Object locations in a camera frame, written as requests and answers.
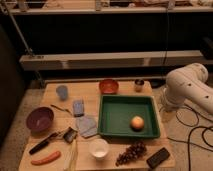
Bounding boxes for dark grape bunch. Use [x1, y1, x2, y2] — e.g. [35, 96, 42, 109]
[115, 141, 147, 166]

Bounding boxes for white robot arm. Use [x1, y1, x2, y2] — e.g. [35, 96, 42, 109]
[161, 63, 213, 114]

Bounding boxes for red bowl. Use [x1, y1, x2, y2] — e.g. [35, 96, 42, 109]
[99, 79, 119, 94]

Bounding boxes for purple bowl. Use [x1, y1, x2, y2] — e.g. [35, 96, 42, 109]
[26, 107, 54, 133]

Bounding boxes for green plastic tray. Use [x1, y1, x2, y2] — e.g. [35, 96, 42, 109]
[98, 95, 160, 139]

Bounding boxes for grey folded cloth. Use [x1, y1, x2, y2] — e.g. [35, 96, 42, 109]
[76, 116, 97, 138]

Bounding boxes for blue plastic cup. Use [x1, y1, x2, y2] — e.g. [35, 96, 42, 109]
[56, 85, 68, 100]

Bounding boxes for orange fruit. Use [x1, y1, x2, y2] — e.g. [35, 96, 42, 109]
[130, 116, 144, 131]

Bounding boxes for metal fork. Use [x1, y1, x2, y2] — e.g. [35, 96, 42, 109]
[50, 104, 72, 115]

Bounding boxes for white cup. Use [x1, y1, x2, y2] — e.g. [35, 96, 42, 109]
[89, 139, 109, 160]

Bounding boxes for yellow corn cob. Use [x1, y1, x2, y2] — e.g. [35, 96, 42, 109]
[63, 140, 78, 171]

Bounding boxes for orange carrot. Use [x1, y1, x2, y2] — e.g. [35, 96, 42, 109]
[31, 151, 61, 165]

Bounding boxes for black rectangular block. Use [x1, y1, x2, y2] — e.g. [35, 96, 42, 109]
[146, 148, 170, 169]

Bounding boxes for black handled knife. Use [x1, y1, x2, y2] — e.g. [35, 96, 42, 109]
[29, 133, 58, 155]

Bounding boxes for black floor cables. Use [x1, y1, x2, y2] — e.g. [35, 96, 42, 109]
[159, 103, 213, 171]

